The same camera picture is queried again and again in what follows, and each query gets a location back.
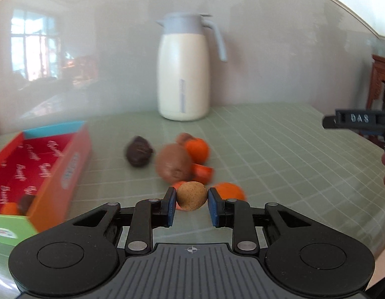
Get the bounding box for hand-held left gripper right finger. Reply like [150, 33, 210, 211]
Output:
[208, 187, 311, 257]

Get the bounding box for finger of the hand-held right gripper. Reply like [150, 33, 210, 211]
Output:
[322, 109, 385, 138]

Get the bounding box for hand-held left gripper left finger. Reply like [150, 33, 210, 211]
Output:
[72, 187, 177, 256]

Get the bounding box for small tan longan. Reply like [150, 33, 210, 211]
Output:
[176, 181, 208, 211]

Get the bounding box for orange carrot chunk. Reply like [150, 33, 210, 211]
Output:
[191, 163, 215, 185]
[171, 181, 188, 211]

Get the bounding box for orange mandarin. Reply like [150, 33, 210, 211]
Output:
[184, 138, 210, 164]
[215, 182, 247, 201]
[2, 202, 21, 216]

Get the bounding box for brown kiwi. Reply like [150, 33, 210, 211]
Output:
[155, 143, 193, 182]

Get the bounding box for dark purple passion fruit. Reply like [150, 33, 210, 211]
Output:
[17, 195, 37, 216]
[124, 135, 156, 169]

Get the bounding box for red orange cardboard box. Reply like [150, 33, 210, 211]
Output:
[0, 121, 93, 246]

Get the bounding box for wooden cabinet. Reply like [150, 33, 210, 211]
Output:
[365, 54, 385, 150]

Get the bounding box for small brown round nut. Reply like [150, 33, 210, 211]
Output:
[175, 132, 196, 145]

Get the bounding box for green checked tablecloth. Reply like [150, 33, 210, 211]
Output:
[0, 103, 385, 299]

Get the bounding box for white thermos jug grey lid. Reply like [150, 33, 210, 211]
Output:
[156, 12, 228, 122]

